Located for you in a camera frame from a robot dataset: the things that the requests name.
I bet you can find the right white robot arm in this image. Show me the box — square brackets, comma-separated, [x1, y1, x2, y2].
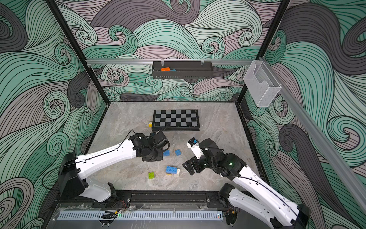
[183, 137, 311, 229]

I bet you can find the green lego brick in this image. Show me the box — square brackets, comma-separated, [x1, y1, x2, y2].
[148, 172, 155, 179]

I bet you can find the aluminium rail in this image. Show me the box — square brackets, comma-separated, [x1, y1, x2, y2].
[259, 57, 366, 212]
[86, 58, 253, 65]

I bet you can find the small blue lego brick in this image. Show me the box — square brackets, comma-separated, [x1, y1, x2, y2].
[175, 149, 182, 156]

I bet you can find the white slotted cable duct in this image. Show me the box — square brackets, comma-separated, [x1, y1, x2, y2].
[56, 210, 224, 221]

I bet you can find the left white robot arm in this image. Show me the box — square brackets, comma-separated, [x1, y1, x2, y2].
[58, 130, 170, 206]

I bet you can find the black wall tray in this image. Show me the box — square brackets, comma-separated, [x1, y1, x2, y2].
[152, 62, 214, 80]

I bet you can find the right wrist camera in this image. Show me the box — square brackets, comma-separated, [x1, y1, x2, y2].
[186, 137, 204, 159]

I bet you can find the black corner frame post right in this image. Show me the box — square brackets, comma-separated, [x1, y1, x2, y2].
[235, 1, 291, 107]

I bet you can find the aluminium rail back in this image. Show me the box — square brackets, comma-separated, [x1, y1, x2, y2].
[86, 58, 253, 65]

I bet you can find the orange block in tray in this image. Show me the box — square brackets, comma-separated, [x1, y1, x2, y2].
[160, 67, 171, 72]

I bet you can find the black corner frame post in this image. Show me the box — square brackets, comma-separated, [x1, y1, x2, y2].
[45, 0, 111, 107]
[235, 1, 291, 107]

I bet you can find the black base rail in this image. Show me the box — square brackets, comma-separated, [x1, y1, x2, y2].
[77, 185, 234, 209]

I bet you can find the black corner frame post left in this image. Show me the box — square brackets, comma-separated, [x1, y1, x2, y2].
[45, 0, 111, 107]

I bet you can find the black chessboard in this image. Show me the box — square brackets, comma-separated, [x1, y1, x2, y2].
[152, 109, 200, 131]

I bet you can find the clear plastic wall holder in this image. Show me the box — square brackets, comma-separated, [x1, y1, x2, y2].
[244, 61, 282, 107]

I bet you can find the aluminium rail right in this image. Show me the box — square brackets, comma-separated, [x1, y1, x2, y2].
[259, 57, 366, 212]

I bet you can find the blue long lego brick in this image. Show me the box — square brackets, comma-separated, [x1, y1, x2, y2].
[165, 166, 178, 174]

